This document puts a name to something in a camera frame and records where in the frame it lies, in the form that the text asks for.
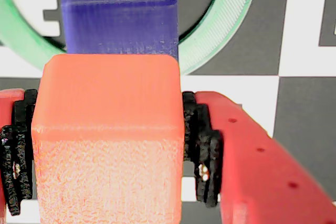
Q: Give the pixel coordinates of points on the black white marker board mat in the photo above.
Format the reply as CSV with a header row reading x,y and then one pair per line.
x,y
262,37

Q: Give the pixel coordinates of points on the blue cube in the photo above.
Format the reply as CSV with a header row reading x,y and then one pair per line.
x,y
118,19

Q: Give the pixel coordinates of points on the orange cube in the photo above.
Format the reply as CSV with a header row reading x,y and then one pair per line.
x,y
107,129

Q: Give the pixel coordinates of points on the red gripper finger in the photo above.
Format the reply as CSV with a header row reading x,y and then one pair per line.
x,y
17,155
249,169

